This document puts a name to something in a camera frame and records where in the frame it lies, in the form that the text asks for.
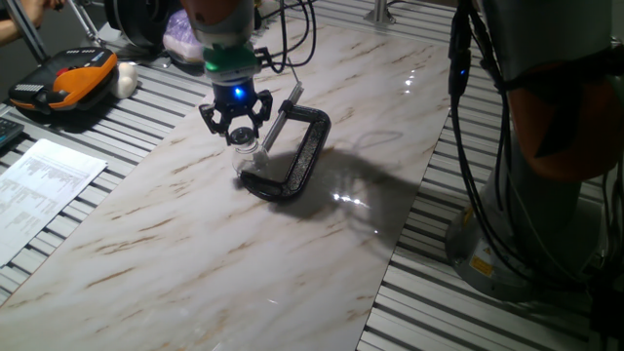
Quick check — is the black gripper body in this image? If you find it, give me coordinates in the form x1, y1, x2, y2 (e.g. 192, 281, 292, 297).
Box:
212, 77, 262, 123

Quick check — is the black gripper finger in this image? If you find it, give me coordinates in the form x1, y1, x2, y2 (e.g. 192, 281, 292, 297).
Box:
248, 89, 274, 140
198, 102, 235, 146

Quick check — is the silver metal jar lid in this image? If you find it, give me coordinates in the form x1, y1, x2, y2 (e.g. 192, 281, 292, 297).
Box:
228, 126, 258, 146

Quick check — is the person's forearm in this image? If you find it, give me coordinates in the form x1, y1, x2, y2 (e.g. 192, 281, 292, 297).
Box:
0, 18, 28, 48

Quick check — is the small clear glass jar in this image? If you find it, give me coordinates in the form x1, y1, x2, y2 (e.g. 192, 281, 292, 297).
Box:
231, 139, 270, 177

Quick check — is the person's hand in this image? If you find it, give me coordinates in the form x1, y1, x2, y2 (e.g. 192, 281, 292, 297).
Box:
19, 0, 67, 28

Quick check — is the black C-clamp with steel screw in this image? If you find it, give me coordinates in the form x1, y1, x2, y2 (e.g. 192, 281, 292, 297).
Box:
239, 58, 332, 202

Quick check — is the purple plastic bag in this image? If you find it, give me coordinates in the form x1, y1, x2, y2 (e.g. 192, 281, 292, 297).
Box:
162, 8, 206, 64

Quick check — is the small white rounded object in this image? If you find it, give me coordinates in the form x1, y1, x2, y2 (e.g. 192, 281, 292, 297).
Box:
109, 61, 139, 100

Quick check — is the marble pattern board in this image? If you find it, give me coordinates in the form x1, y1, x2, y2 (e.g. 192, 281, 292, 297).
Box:
0, 19, 454, 351

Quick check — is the large black round object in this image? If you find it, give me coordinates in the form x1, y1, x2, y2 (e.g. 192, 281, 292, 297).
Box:
104, 0, 184, 50

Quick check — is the orange and black teach pendant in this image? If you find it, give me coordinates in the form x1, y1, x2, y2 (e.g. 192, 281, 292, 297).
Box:
7, 47, 120, 116

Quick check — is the silver tripod leg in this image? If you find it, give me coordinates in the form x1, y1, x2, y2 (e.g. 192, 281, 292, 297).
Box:
65, 0, 106, 49

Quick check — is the white printed paper sheet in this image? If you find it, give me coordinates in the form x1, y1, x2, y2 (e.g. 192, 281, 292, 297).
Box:
0, 137, 108, 268

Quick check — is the grey metal strut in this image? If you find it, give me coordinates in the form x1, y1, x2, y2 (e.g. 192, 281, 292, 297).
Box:
4, 0, 50, 63

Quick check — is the silver upright post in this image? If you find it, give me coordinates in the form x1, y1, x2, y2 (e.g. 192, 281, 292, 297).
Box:
363, 0, 397, 26

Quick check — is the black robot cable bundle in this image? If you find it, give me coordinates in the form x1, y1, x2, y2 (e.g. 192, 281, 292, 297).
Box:
253, 0, 624, 303

